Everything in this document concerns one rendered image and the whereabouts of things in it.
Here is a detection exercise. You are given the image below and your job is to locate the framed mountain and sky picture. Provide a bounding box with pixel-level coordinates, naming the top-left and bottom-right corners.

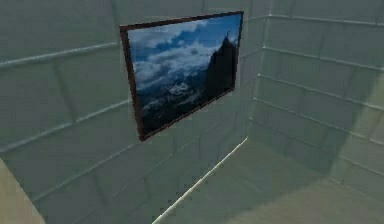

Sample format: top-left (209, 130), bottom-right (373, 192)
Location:
top-left (119, 10), bottom-right (245, 142)

